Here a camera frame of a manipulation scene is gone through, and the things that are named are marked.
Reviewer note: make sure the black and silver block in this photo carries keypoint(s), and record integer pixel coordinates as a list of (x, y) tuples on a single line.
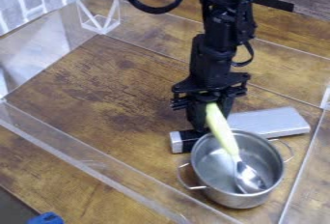
[(182, 140)]

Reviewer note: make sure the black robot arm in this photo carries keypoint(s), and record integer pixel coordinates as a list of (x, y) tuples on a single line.
[(229, 27)]

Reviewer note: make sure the blue object at corner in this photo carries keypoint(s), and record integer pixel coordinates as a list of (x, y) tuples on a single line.
[(46, 218)]

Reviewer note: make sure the clear acrylic barrier panel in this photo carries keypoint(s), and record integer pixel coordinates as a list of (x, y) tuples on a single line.
[(85, 146)]

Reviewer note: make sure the black strip on wall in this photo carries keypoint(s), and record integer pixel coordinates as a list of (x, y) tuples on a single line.
[(277, 4)]

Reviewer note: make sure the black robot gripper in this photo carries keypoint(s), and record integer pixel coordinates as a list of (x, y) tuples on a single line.
[(212, 81)]

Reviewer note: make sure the clear acrylic corner bracket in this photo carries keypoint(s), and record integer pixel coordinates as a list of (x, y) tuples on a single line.
[(98, 23)]

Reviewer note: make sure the small silver pot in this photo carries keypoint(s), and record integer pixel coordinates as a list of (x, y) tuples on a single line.
[(236, 183)]

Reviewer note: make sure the yellow handled metal spoon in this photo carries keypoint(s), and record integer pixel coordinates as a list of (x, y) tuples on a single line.
[(228, 137)]

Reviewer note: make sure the grey flat metal box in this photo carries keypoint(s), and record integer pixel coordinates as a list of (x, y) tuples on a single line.
[(272, 123)]

